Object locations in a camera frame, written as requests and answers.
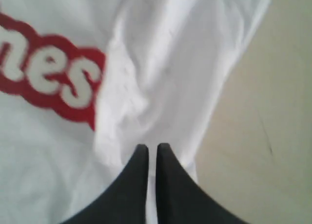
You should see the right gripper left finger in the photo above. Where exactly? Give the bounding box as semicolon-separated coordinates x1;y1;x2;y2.
64;144;149;224

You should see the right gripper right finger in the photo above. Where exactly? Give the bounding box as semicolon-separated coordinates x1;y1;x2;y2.
156;143;240;224

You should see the white t-shirt red print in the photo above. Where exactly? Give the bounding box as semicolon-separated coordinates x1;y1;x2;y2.
0;0;271;224

